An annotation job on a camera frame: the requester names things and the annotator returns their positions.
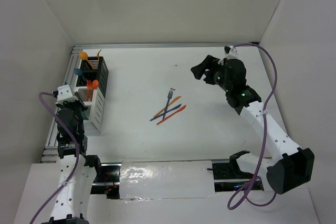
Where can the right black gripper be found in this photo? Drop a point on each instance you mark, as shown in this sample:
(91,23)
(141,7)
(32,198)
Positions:
(209,62)

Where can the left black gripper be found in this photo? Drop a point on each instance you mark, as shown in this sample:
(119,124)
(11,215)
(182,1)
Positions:
(74,102)

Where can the orange plastic fork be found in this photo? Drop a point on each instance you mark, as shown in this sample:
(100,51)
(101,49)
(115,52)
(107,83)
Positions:
(88,85)

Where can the orange plastic spoon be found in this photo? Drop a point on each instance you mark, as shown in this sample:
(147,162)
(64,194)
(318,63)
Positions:
(94,85)

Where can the blue plastic spoon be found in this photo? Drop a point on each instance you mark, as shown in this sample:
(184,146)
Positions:
(79,73)

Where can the yellow plastic knife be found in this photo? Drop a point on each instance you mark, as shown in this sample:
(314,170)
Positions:
(171,102)

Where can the orange plastic knife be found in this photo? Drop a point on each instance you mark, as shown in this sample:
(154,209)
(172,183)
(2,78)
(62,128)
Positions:
(174,113)

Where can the blue plastic fork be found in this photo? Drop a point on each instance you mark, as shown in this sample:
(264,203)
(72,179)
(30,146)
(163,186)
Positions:
(169,96)

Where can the yellow plastic spoon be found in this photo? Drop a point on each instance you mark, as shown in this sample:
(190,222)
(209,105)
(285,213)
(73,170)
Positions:
(84,56)

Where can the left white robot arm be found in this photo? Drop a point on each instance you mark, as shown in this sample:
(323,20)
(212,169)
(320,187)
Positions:
(77,169)

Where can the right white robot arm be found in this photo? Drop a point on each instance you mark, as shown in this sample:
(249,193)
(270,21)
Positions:
(290,166)

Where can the white slotted utensil container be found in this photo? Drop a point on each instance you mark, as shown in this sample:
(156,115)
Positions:
(95,107)

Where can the black slotted utensil container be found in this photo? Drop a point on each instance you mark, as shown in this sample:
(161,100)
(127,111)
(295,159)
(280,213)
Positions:
(100,72)

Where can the silver reflective tape sheet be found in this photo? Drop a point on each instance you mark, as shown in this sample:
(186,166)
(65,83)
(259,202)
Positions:
(166,180)

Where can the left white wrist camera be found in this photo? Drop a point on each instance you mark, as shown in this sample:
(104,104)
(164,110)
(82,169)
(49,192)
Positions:
(65,94)

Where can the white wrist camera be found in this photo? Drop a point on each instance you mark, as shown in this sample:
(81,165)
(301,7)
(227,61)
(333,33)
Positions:
(230,52)
(65,94)

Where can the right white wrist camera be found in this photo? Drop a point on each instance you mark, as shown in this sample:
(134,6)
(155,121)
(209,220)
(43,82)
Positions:
(230,52)

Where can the aluminium rail at back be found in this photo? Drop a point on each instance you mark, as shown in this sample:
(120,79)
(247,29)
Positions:
(81,47)

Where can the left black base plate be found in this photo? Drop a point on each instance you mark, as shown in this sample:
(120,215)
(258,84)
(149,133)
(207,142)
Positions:
(107,182)

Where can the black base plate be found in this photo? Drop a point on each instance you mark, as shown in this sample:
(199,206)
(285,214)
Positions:
(107,182)
(226,177)

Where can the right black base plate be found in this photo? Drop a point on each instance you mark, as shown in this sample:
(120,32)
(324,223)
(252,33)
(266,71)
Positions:
(226,177)

